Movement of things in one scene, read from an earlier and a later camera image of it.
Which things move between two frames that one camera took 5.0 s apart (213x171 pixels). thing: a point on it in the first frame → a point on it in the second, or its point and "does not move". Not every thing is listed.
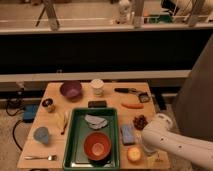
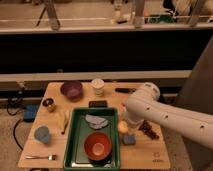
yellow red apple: x=133 y=154 → x=123 y=126
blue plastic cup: x=41 y=134 does not move
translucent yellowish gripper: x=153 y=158 → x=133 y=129
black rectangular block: x=97 y=104 does not move
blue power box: x=29 y=112 does not move
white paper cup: x=97 y=86 does not move
